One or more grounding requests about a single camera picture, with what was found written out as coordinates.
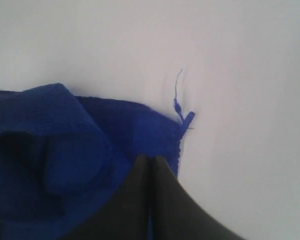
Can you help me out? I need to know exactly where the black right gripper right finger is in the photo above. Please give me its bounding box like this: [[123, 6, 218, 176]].
[[151, 156, 242, 240]]

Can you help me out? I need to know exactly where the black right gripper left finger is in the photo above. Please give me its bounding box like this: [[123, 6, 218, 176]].
[[64, 154, 150, 240]]

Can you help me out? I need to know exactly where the blue towel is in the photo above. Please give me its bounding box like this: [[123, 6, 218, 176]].
[[0, 83, 195, 240]]

